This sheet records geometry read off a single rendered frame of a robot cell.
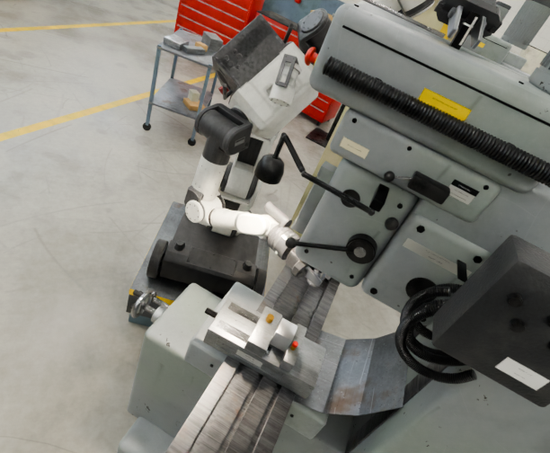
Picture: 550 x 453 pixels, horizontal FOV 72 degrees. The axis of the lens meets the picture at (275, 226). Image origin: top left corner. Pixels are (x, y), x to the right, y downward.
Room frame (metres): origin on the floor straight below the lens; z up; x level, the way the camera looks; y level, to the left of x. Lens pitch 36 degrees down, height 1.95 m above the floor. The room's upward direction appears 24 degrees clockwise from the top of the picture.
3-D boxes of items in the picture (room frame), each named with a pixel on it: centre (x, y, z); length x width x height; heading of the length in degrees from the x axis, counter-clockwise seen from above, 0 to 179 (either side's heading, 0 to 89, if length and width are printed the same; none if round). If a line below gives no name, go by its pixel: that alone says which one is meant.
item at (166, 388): (0.87, -0.15, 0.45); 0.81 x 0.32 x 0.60; 82
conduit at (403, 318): (0.63, -0.41, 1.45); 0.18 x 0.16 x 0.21; 82
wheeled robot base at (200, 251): (1.63, 0.26, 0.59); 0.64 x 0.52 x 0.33; 11
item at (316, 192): (0.88, -0.06, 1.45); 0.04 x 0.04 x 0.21; 82
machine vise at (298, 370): (0.75, -0.13, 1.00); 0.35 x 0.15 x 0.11; 85
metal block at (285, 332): (0.75, -0.16, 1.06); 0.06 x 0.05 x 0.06; 175
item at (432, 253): (0.84, -0.37, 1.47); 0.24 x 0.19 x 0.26; 172
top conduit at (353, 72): (0.72, -0.19, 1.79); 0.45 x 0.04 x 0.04; 82
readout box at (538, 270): (0.49, -0.42, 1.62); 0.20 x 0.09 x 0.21; 82
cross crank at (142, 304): (0.94, 0.32, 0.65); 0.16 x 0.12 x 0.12; 82
